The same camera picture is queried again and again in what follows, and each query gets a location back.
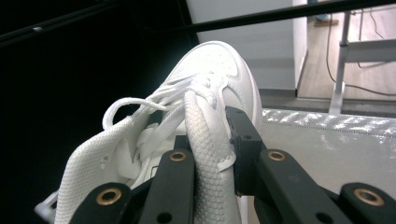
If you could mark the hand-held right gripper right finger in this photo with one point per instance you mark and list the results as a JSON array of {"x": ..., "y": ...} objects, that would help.
[{"x": 246, "y": 149}]

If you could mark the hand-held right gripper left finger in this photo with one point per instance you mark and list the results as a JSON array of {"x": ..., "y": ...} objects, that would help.
[{"x": 182, "y": 143}]

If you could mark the metal two-tier shoe rack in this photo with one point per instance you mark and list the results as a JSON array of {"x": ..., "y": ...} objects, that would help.
[{"x": 327, "y": 155}]

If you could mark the white sneaker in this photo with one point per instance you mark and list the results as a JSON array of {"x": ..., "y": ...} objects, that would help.
[{"x": 214, "y": 62}]

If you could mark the grey cabinet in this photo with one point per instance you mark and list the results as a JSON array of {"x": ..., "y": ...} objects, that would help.
[{"x": 249, "y": 46}]

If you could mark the dark curtain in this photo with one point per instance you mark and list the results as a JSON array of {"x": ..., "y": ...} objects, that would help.
[{"x": 62, "y": 93}]

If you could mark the black frame bar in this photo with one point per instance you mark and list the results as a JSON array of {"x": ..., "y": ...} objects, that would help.
[{"x": 280, "y": 14}]

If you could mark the white metal desk frame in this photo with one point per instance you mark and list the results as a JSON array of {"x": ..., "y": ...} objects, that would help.
[{"x": 367, "y": 51}]

